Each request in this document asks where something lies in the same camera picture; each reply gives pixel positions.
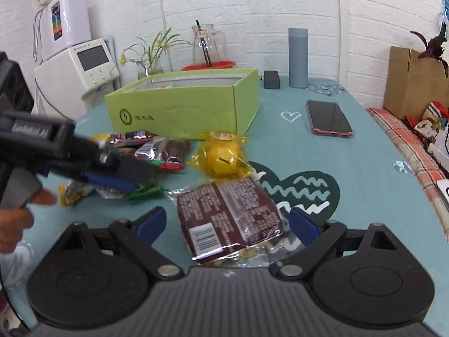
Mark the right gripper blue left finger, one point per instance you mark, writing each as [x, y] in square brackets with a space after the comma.
[151, 225]

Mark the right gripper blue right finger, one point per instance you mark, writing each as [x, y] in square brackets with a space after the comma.
[305, 230]

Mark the brown packaged cake snack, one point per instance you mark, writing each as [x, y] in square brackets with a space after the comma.
[221, 218]

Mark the person's left hand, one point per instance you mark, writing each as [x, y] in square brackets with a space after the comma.
[15, 221]

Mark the green candy packet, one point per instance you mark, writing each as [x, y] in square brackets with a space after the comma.
[146, 192]

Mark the yellow snack packet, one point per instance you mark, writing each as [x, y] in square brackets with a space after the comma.
[72, 191]

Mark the teal patterned tablecloth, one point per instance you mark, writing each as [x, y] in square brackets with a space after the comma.
[372, 190]

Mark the white water dispenser machine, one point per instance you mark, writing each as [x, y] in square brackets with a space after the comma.
[77, 79]

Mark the yellow wrapped round snack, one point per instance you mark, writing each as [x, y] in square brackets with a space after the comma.
[221, 155]

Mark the red-cased smartphone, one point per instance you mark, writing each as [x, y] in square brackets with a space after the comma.
[327, 119]

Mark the green cardboard box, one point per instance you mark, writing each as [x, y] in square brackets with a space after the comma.
[184, 105]

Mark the plaid red tablecloth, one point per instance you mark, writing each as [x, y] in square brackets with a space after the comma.
[425, 168]

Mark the potted orchid plant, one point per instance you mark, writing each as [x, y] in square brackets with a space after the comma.
[146, 56]

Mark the small black box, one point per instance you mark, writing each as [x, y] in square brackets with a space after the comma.
[271, 80]

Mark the red plastic basket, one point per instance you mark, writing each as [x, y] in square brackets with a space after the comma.
[223, 64]

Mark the brown cardboard box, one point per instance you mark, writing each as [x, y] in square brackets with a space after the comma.
[413, 83]

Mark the grey cylindrical bottle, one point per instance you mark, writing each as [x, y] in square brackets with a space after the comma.
[298, 57]

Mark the glass pitcher with straw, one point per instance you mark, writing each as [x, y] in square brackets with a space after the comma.
[209, 44]

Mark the dark red dried plant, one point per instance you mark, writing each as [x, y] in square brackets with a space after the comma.
[434, 47]

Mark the white wall water purifier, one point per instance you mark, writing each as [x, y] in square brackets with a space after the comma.
[63, 23]

